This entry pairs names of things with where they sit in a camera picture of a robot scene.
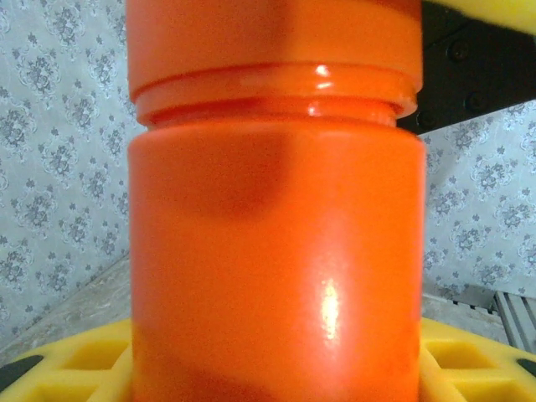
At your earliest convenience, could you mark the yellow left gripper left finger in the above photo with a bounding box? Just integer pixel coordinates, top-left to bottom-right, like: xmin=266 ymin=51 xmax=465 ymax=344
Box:
xmin=0 ymin=316 xmax=136 ymax=402

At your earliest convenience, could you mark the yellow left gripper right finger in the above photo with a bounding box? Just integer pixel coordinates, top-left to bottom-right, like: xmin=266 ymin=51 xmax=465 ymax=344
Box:
xmin=418 ymin=316 xmax=536 ymax=402

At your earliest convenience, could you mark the orange bottle cap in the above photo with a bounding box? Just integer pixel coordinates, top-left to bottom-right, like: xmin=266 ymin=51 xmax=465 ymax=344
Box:
xmin=124 ymin=0 xmax=423 ymax=101

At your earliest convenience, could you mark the orange pill bottle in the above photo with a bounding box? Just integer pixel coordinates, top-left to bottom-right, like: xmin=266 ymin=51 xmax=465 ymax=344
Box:
xmin=127 ymin=62 xmax=428 ymax=402

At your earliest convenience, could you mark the aluminium side rail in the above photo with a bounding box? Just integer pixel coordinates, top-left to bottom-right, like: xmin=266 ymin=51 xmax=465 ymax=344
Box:
xmin=492 ymin=291 xmax=536 ymax=358

